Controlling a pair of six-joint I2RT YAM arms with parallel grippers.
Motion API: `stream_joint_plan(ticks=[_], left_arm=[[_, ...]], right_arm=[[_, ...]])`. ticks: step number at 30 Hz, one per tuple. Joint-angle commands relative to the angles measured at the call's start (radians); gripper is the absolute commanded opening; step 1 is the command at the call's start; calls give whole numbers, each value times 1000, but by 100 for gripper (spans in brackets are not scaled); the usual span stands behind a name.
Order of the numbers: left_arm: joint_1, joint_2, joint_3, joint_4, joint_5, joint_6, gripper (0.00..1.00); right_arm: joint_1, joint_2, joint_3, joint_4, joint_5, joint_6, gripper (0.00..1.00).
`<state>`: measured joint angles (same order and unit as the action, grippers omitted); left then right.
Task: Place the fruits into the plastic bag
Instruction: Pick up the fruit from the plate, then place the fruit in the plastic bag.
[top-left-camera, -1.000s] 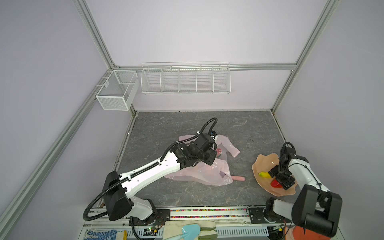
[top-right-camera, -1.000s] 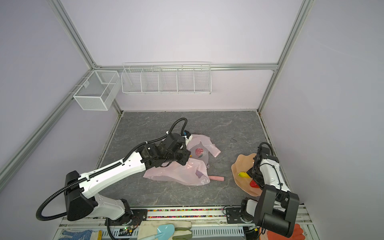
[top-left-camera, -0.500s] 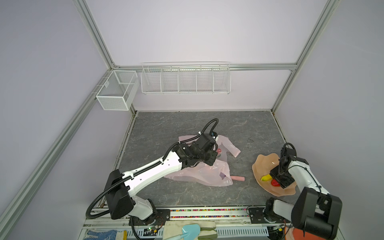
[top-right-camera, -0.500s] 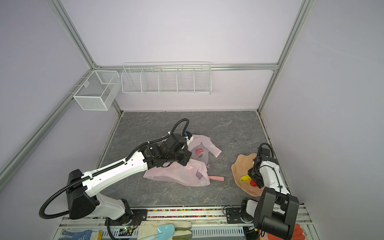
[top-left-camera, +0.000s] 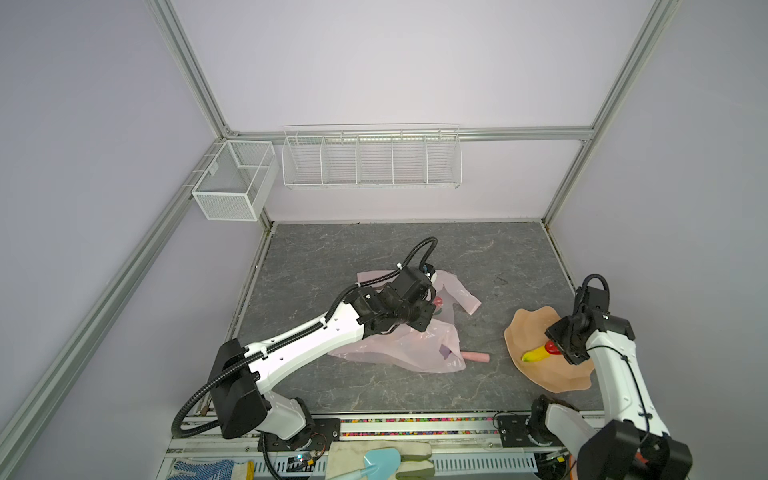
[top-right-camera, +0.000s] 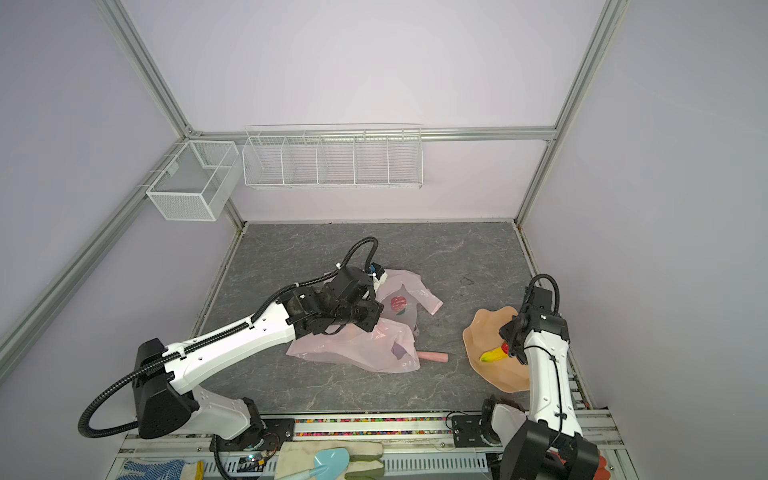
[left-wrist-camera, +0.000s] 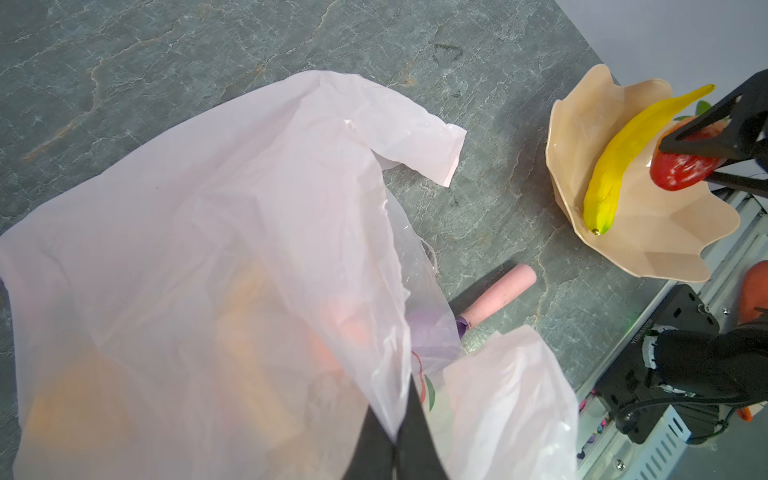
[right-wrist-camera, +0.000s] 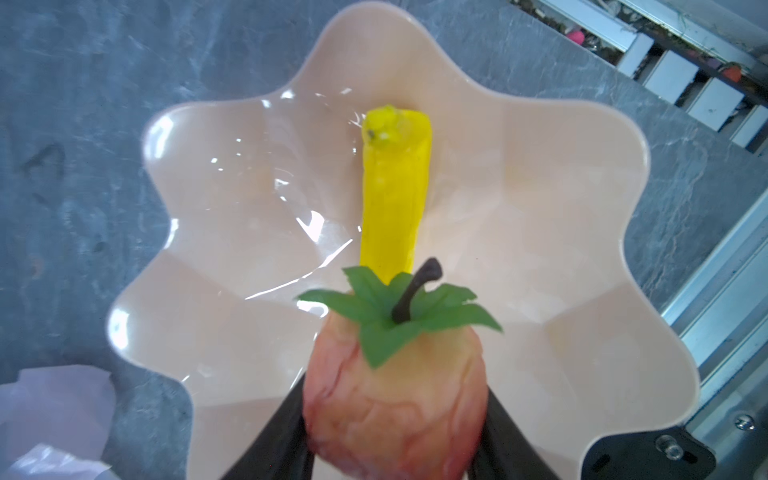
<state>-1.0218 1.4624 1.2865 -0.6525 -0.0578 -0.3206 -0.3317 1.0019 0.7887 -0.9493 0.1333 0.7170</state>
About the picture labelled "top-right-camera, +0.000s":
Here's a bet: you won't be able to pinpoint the orange rubber glove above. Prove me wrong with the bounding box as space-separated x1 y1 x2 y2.
536 450 611 480

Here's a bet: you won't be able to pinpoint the beige wavy fruit plate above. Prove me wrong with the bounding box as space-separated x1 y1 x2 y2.
462 306 530 393

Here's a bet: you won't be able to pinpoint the yellow banana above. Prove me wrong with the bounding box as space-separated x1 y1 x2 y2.
480 347 509 363

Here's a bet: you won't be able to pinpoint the small white wire basket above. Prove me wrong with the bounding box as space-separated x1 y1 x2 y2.
147 140 243 222

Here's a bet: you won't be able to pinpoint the teal plastic trowel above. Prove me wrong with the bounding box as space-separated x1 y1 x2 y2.
275 448 350 480

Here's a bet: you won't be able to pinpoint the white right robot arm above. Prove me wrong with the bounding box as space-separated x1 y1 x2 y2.
491 274 600 479

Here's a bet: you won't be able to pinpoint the purple scoop pink handle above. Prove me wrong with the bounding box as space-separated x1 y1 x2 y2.
391 343 449 363

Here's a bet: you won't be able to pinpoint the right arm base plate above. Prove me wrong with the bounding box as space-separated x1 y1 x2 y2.
445 412 500 448

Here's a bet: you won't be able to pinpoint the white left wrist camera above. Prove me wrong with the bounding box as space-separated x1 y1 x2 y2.
368 262 386 282

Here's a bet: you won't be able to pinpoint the blue knitted glove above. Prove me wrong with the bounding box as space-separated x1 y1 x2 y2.
117 460 186 480

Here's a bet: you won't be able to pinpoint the beige work glove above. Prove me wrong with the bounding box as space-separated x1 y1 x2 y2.
274 441 385 479

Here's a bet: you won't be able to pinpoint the long white wire shelf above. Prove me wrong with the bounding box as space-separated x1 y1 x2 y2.
241 123 424 189

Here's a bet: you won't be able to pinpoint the pink printed plastic bag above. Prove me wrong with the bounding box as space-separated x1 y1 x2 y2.
287 269 443 373

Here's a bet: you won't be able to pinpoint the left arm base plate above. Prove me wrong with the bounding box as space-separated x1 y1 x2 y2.
209 417 296 453

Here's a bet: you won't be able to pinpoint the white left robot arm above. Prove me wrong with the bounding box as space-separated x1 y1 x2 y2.
77 263 387 440

